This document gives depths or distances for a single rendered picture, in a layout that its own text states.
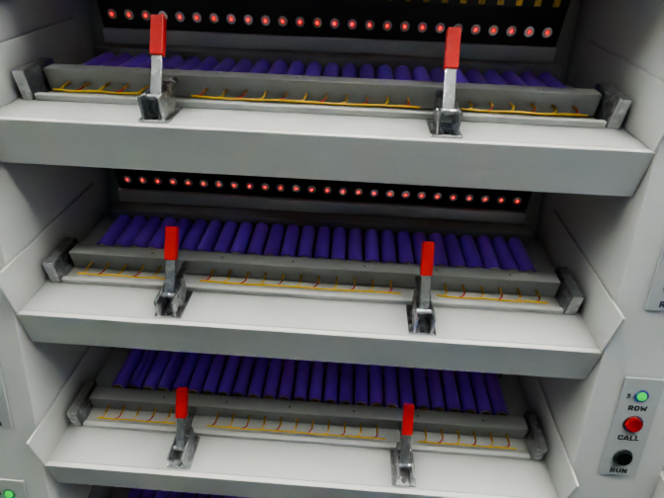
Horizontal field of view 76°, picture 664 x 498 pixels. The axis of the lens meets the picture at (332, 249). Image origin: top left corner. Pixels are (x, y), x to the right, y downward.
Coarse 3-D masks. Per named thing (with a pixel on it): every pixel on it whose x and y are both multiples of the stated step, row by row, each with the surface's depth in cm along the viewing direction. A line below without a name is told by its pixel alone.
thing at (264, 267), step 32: (96, 256) 49; (128, 256) 49; (160, 256) 49; (192, 256) 49; (224, 256) 49; (256, 256) 49; (288, 256) 49; (320, 288) 47; (416, 288) 49; (448, 288) 48; (480, 288) 48; (512, 288) 48; (544, 288) 48
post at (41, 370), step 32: (0, 0) 40; (32, 0) 44; (64, 0) 49; (0, 32) 40; (0, 192) 42; (32, 192) 46; (64, 192) 51; (0, 224) 42; (32, 224) 46; (0, 256) 42; (0, 320) 45; (0, 352) 46; (32, 352) 47; (64, 352) 53; (32, 384) 47; (32, 416) 48; (0, 448) 50; (32, 480) 51
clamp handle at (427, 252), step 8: (424, 248) 43; (432, 248) 43; (424, 256) 43; (432, 256) 43; (424, 264) 43; (432, 264) 43; (424, 272) 43; (432, 272) 43; (424, 280) 43; (424, 288) 43; (424, 296) 43; (424, 304) 43
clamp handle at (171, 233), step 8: (168, 232) 44; (176, 232) 44; (168, 240) 44; (176, 240) 44; (168, 248) 44; (176, 248) 44; (168, 256) 44; (176, 256) 44; (168, 264) 44; (168, 272) 44; (168, 280) 44; (168, 288) 44; (176, 288) 45
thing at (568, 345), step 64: (128, 192) 57; (192, 192) 57; (64, 256) 48; (576, 256) 48; (64, 320) 44; (128, 320) 44; (192, 320) 44; (256, 320) 44; (320, 320) 45; (384, 320) 45; (448, 320) 45; (512, 320) 46; (576, 320) 46
